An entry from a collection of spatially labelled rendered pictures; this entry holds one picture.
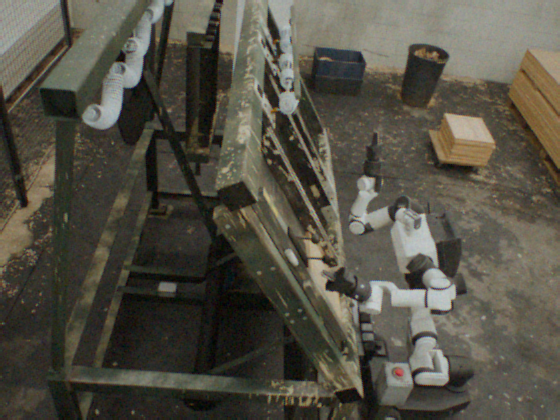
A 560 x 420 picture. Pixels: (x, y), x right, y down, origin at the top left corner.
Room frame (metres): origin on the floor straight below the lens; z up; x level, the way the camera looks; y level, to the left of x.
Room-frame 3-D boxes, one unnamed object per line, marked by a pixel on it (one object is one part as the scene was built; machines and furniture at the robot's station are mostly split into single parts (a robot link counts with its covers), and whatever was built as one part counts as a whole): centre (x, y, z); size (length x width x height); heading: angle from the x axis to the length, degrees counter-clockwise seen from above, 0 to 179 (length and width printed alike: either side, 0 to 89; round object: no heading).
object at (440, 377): (1.91, -1.00, 0.28); 0.21 x 0.20 x 0.13; 97
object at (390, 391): (1.37, -0.61, 0.84); 0.12 x 0.12 x 0.18; 7
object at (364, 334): (1.80, -0.49, 0.69); 0.50 x 0.14 x 0.24; 7
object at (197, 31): (3.02, 0.66, 1.38); 0.70 x 0.15 x 0.85; 7
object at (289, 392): (2.30, 0.36, 0.41); 2.20 x 1.38 x 0.83; 7
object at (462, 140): (4.89, -1.67, 0.20); 0.61 x 0.53 x 0.40; 5
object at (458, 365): (1.91, -0.97, 0.19); 0.64 x 0.52 x 0.33; 97
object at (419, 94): (6.16, -1.37, 0.33); 0.52 x 0.51 x 0.65; 5
